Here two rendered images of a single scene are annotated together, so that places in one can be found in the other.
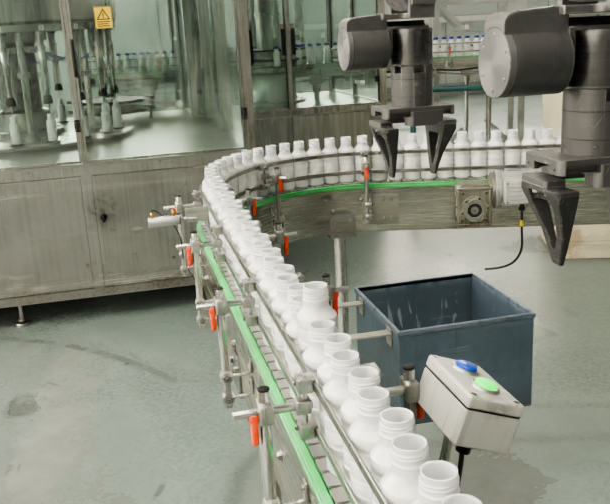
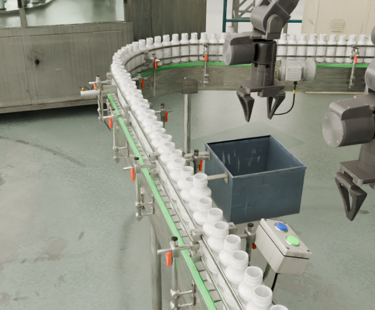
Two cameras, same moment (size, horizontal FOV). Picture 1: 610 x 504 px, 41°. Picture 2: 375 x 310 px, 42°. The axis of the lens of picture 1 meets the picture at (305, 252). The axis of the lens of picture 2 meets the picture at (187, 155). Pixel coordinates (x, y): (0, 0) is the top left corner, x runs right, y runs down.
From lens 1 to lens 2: 29 cm
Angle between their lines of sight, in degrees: 12
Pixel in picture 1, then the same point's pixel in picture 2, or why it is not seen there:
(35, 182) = not seen: outside the picture
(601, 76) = not seen: outside the picture
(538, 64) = (356, 135)
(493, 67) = (331, 131)
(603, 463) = (326, 223)
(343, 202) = (191, 72)
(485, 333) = (279, 177)
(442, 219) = not seen: hidden behind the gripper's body
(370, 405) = (238, 262)
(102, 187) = (35, 43)
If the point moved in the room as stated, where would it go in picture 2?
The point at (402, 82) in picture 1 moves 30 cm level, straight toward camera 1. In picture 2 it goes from (258, 72) to (272, 122)
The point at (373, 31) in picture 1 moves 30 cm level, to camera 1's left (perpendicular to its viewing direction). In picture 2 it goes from (244, 45) to (114, 46)
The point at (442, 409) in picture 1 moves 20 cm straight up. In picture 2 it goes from (268, 251) to (276, 181)
